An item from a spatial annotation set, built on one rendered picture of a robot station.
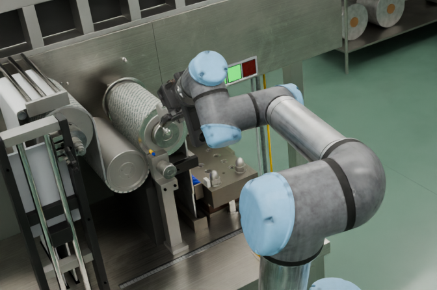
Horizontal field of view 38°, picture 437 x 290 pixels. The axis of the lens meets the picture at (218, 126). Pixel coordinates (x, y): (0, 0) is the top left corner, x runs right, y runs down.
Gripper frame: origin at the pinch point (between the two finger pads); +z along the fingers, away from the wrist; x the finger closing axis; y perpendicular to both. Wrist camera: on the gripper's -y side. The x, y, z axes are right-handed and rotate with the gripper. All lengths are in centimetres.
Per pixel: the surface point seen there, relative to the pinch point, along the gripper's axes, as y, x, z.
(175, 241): -27.1, 3.3, 27.3
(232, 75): 16, -42, 39
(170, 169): -9.6, 2.7, 7.4
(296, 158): -16, -77, 88
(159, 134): 0.1, 1.7, 7.2
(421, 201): -61, -160, 131
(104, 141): 5.5, 13.3, 18.1
